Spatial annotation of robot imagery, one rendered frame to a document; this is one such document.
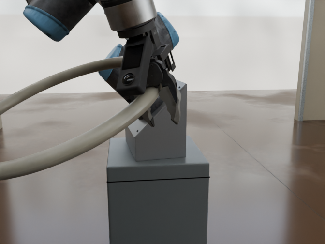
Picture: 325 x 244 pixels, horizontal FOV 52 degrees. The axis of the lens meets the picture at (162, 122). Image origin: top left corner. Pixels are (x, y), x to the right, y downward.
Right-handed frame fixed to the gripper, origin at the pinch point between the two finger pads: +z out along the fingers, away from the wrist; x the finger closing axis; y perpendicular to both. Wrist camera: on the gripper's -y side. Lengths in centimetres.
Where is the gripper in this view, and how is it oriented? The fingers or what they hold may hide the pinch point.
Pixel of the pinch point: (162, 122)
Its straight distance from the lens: 69.2
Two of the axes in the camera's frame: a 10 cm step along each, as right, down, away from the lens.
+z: 2.9, 8.4, 4.6
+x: -9.1, 1.0, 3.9
